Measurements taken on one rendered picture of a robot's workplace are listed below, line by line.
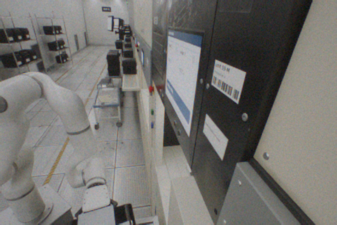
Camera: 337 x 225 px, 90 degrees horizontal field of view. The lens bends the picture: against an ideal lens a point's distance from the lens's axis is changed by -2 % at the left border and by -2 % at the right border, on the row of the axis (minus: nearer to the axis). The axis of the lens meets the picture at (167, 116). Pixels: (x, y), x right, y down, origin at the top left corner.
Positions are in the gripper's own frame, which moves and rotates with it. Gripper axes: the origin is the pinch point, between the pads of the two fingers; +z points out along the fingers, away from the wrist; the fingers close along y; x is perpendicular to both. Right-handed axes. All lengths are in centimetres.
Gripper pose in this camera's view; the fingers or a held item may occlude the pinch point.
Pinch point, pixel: (97, 224)
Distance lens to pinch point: 75.8
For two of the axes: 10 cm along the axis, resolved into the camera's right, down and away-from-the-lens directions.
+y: -9.3, 1.3, -3.4
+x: 0.5, -8.7, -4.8
